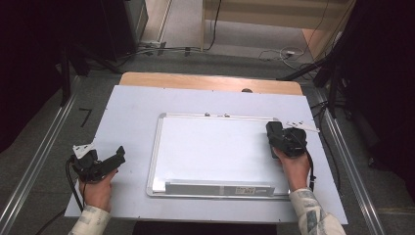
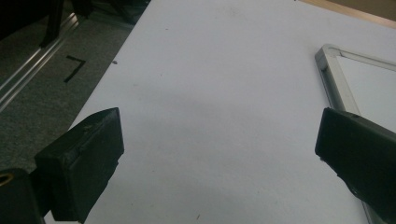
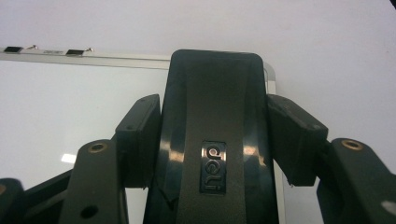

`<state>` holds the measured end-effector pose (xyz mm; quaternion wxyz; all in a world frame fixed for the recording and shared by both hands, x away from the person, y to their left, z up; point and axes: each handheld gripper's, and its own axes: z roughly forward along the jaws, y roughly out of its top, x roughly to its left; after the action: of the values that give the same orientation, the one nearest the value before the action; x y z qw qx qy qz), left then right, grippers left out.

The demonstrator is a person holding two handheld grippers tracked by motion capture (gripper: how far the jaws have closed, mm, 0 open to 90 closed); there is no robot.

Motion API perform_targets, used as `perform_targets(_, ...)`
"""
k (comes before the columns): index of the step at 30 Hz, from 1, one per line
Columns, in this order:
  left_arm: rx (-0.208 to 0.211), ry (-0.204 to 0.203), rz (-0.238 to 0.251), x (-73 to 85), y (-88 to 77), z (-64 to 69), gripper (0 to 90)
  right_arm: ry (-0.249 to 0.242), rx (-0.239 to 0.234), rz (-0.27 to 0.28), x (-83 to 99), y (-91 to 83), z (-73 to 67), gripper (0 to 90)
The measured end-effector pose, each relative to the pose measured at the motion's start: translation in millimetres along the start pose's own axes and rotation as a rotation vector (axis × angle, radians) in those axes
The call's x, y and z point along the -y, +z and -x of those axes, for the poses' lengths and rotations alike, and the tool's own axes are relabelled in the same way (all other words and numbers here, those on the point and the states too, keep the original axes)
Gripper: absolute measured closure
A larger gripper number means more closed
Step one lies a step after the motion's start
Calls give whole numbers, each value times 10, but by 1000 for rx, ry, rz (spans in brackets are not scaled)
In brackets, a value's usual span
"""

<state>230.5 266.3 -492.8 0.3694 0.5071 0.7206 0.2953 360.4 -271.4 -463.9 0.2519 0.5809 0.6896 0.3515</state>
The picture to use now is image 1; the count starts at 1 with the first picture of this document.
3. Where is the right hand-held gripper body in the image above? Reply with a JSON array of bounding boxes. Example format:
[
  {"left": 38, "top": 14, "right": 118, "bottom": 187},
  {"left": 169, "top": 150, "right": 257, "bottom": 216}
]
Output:
[{"left": 281, "top": 120, "right": 321, "bottom": 159}]

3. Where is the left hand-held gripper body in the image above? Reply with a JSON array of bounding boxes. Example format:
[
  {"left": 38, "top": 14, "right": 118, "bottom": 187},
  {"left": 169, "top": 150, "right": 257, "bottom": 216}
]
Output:
[{"left": 69, "top": 142, "right": 109, "bottom": 183}]

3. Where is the whiteboard with aluminium frame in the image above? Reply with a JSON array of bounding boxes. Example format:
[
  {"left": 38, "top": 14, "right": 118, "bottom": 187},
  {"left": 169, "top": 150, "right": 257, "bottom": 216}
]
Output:
[{"left": 145, "top": 112, "right": 292, "bottom": 200}]

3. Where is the person's right hand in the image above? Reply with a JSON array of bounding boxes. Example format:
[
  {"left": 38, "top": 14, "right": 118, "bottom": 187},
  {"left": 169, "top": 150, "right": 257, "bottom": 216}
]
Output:
[{"left": 273, "top": 147, "right": 311, "bottom": 193}]

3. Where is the person's left hand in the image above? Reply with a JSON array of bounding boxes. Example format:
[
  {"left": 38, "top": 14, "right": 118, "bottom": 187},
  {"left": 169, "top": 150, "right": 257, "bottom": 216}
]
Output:
[{"left": 78, "top": 169, "right": 118, "bottom": 213}]

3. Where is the black metal stand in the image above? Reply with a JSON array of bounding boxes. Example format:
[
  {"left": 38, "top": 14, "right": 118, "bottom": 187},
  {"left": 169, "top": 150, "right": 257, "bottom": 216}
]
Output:
[
  {"left": 59, "top": 45, "right": 73, "bottom": 108},
  {"left": 276, "top": 48, "right": 342, "bottom": 119}
]

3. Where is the dark curtain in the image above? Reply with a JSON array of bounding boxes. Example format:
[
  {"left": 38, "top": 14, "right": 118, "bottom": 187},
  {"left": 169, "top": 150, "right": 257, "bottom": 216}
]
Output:
[
  {"left": 0, "top": 0, "right": 106, "bottom": 155},
  {"left": 329, "top": 0, "right": 415, "bottom": 201}
]

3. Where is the beige wooden shelf unit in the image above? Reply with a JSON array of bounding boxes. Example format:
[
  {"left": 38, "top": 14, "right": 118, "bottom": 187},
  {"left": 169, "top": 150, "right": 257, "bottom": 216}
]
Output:
[{"left": 201, "top": 0, "right": 357, "bottom": 31}]

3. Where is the black cabinet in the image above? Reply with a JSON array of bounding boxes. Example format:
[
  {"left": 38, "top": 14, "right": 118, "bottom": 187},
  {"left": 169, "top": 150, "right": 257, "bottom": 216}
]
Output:
[{"left": 100, "top": 0, "right": 150, "bottom": 62}]

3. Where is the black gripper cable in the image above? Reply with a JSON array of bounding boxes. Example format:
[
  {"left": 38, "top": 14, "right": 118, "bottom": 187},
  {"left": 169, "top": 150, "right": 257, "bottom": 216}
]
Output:
[
  {"left": 293, "top": 131, "right": 318, "bottom": 194},
  {"left": 34, "top": 156, "right": 86, "bottom": 235}
]

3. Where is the metal floor rail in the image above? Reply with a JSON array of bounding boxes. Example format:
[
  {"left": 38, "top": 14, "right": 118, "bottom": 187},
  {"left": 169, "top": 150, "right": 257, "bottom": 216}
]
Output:
[
  {"left": 312, "top": 87, "right": 389, "bottom": 235},
  {"left": 0, "top": 75, "right": 82, "bottom": 235}
]

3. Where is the white floor cable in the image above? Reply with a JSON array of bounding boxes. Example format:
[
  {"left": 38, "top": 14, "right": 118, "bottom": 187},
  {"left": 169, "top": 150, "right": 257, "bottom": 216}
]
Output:
[{"left": 258, "top": 46, "right": 307, "bottom": 64}]

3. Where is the black hanging cable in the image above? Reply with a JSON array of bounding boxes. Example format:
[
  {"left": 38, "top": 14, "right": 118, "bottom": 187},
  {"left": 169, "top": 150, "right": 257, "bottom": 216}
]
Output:
[{"left": 203, "top": 0, "right": 223, "bottom": 52}]

